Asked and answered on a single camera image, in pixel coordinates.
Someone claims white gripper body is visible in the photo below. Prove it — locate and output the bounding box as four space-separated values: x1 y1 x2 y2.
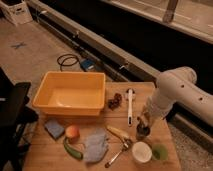
137 108 154 128

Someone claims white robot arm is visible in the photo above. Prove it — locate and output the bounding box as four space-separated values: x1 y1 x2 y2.
138 67 213 128

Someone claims white paper cup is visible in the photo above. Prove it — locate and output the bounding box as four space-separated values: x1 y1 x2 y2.
132 142 152 164

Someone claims green plastic cup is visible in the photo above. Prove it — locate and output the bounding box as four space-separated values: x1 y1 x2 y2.
152 144 168 161

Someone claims yellow corn cob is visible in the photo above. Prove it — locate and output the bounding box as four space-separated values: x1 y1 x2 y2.
106 125 130 141

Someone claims dark grape bunch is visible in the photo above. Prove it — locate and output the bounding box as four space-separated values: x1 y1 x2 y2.
108 93 122 110

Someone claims blue grey cloth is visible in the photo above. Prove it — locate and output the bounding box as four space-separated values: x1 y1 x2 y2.
83 128 108 163

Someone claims red yellow peach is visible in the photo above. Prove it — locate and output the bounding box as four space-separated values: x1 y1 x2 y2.
65 125 80 139

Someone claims yellow plastic bin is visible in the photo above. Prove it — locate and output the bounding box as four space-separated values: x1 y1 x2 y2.
33 71 105 116

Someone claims green cucumber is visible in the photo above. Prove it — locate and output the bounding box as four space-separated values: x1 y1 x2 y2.
63 138 83 160

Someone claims blue power box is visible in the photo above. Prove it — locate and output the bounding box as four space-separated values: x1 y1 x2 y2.
80 59 94 71

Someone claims blue sponge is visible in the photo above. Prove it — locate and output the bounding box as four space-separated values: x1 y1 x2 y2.
44 120 64 140

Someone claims black chair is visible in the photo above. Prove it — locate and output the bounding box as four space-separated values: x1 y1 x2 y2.
0 67 38 171

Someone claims white cardboard box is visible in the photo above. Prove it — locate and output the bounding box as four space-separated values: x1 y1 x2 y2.
0 0 32 26

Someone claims white handled brush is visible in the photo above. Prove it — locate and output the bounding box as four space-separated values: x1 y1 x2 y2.
126 89 134 127

